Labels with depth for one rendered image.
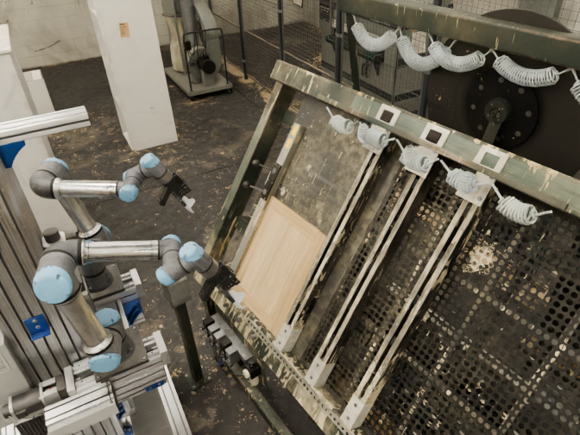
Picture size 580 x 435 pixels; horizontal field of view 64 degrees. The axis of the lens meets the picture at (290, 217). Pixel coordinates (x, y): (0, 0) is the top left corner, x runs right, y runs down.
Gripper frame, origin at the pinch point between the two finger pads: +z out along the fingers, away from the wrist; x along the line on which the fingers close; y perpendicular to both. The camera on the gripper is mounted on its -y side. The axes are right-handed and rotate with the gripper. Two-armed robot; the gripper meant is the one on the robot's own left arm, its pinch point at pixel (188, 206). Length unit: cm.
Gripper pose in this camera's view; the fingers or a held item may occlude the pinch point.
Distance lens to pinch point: 241.8
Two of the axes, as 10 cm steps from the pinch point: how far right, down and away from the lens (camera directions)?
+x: -4.5, -5.2, 7.3
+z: 4.5, 5.7, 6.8
